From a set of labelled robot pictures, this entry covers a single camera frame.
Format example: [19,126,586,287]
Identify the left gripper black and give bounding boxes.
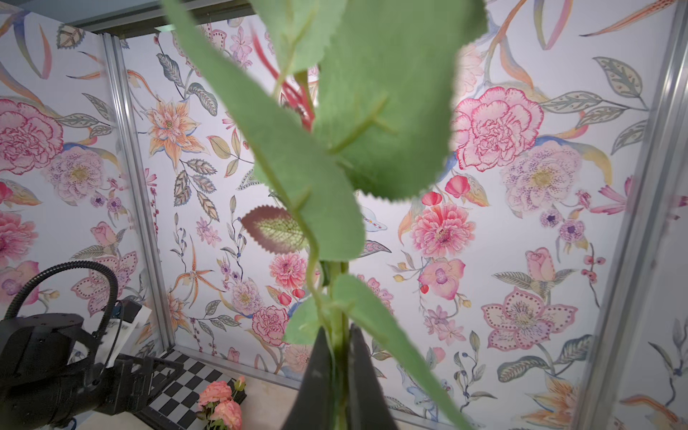
[94,355,184,416]

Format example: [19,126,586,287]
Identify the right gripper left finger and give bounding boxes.
[281,328,334,430]

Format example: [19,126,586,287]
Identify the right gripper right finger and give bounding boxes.
[348,324,398,430]

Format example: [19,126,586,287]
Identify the pink flower stem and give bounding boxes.
[197,376,247,430]
[162,1,487,429]

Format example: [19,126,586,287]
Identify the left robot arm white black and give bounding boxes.
[1,261,183,429]

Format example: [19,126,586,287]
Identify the black white checkerboard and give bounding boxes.
[134,350,247,430]

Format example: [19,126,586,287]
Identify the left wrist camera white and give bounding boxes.
[95,299,152,368]

